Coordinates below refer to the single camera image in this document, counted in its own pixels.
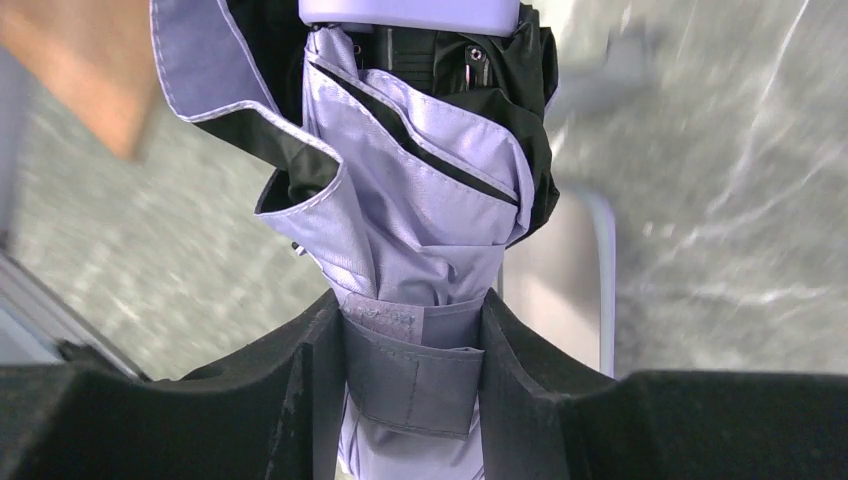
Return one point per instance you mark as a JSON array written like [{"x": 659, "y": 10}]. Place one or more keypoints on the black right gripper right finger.
[{"x": 545, "y": 415}]

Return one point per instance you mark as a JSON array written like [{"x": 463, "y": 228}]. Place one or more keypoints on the purple folding umbrella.
[{"x": 406, "y": 161}]

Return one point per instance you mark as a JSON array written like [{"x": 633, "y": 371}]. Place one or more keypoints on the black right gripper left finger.
[{"x": 270, "y": 410}]

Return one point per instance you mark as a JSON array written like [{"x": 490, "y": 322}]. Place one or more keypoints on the wooden board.
[{"x": 95, "y": 57}]

